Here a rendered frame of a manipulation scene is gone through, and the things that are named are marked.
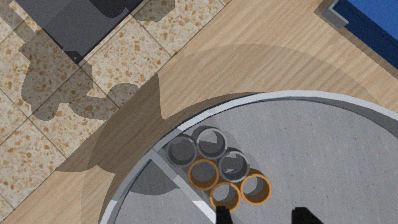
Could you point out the grey metal ring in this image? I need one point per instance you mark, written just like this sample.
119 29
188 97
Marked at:
237 177
217 154
179 163

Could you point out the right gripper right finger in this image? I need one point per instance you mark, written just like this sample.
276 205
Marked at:
301 215

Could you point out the blue open-top crate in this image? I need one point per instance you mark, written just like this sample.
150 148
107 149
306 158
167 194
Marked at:
371 28

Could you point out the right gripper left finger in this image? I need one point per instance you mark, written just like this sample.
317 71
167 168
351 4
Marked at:
223 215

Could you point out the bronze bushing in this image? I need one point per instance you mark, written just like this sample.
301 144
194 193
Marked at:
233 204
260 198
206 185

